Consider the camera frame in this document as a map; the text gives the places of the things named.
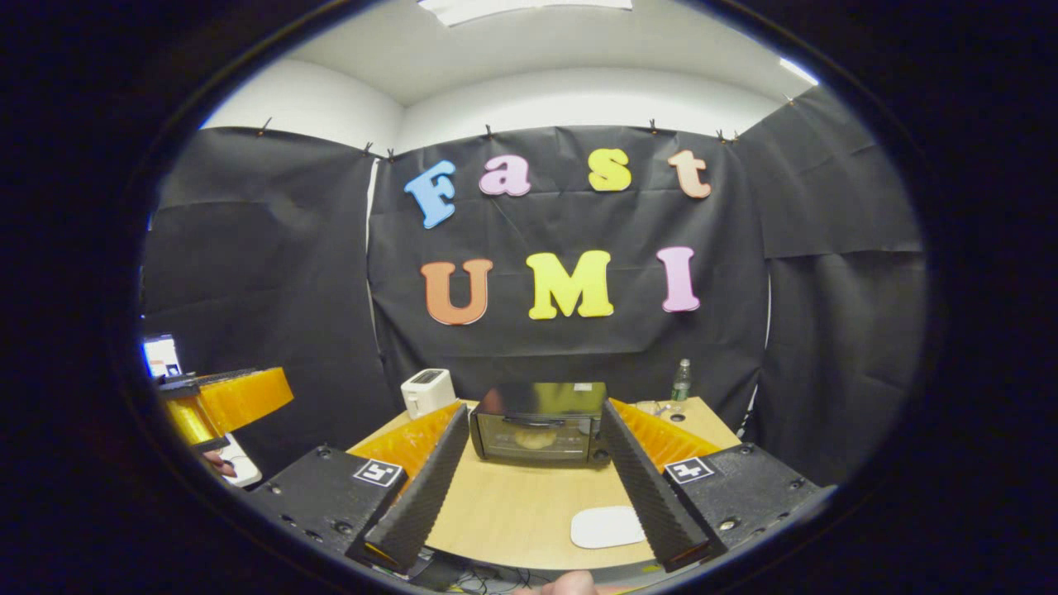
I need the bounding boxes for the tangle of floor cables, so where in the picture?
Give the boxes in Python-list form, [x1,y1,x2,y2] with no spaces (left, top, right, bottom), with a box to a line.
[446,569,530,594]

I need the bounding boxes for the white oval plate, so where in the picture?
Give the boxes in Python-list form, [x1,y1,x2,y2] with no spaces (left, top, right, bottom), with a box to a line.
[570,506,647,550]

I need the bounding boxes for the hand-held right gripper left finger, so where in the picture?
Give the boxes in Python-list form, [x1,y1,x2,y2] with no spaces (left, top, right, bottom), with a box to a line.
[246,402,471,574]

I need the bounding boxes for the white side table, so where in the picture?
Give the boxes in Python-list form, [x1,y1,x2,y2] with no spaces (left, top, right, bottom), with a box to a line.
[217,434,263,488]

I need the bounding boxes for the long ceiling light panel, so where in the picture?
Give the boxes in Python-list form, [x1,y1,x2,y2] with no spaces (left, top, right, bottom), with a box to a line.
[417,0,633,27]

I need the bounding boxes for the black backdrop cloth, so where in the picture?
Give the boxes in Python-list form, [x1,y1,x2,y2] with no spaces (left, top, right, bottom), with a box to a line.
[141,83,931,488]

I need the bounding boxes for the laptop with lit screen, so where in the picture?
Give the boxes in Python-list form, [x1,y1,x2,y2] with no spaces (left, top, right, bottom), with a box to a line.
[142,333,183,379]

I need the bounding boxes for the white toaster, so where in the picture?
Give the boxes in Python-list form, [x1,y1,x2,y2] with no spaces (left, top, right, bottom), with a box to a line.
[401,369,457,420]

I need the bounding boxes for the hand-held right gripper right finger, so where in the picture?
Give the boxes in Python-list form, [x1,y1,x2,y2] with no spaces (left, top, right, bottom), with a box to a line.
[599,398,829,574]

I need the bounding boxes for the black electric oven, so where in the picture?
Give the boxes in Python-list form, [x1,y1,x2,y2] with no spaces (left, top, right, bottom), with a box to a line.
[469,382,612,468]

